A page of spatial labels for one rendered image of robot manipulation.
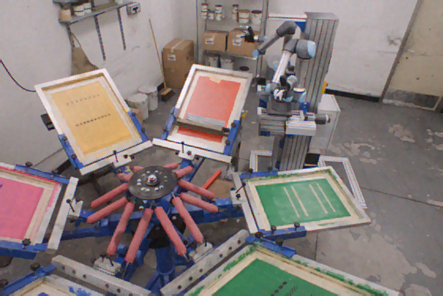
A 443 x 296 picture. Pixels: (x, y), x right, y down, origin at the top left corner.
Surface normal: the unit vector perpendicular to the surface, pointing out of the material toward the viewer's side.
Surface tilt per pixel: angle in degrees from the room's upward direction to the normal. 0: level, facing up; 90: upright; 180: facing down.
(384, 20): 90
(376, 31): 90
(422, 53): 90
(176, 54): 89
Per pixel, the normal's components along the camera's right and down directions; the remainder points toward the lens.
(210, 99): -0.16, -0.40
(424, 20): -0.34, 0.55
